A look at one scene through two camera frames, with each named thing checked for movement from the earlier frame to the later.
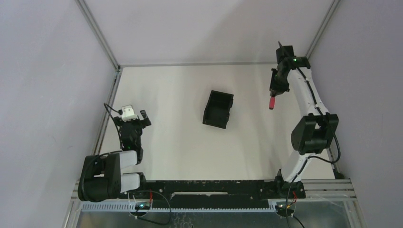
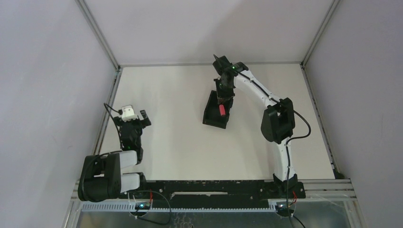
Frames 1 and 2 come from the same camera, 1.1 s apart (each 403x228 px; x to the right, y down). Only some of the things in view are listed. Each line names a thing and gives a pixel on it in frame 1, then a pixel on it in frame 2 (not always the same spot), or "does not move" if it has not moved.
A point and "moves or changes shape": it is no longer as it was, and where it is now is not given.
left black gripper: x=135 y=122 does not move
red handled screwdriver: x=272 y=100 moves or changes shape
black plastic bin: x=217 y=112 does not move
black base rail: x=219 y=194 does not move
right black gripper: x=276 y=89 to x=223 y=97
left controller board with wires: x=144 y=205 does not move
